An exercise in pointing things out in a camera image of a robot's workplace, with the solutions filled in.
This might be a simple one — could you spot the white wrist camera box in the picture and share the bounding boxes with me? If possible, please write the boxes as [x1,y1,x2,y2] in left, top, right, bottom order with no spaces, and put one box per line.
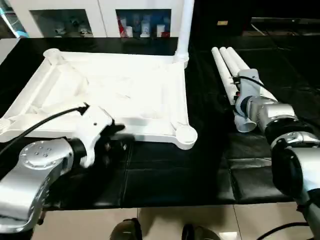
[75,106,116,168]
[232,70,262,101]

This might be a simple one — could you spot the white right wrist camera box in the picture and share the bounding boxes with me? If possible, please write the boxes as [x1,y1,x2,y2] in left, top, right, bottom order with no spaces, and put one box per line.
[232,70,262,101]

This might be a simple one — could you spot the white plastic table leg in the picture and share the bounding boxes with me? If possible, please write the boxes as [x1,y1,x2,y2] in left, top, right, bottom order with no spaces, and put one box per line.
[219,47,247,85]
[173,0,196,69]
[227,46,278,103]
[211,47,257,134]

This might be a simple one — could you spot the white plastic table top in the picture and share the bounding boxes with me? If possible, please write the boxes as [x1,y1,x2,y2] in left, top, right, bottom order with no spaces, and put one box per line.
[0,48,198,151]

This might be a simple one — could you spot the dark robot foot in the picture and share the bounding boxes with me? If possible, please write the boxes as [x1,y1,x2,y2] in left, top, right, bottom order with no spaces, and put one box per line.
[109,219,143,240]
[181,224,222,240]

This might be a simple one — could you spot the black work mat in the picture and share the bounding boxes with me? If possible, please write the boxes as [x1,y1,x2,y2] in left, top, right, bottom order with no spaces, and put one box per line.
[0,35,320,208]

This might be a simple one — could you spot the black metal bar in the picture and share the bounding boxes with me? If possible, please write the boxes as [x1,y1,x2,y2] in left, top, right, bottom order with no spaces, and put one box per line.
[251,16,320,27]

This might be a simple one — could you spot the dark right robot foot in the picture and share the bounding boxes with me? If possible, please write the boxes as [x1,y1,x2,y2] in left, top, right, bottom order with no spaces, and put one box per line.
[181,224,222,240]

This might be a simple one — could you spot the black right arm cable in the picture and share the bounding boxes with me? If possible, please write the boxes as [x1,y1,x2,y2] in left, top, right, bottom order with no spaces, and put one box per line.
[260,221,302,240]

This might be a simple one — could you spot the dark left robot foot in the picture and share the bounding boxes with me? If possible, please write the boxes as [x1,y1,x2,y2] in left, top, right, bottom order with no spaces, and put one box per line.
[109,219,143,240]

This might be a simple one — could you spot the white glass-door cabinet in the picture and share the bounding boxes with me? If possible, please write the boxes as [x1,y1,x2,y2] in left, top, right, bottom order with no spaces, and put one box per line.
[7,0,193,40]

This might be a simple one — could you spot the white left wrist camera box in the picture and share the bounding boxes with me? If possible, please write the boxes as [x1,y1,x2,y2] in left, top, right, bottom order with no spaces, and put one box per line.
[75,106,116,168]

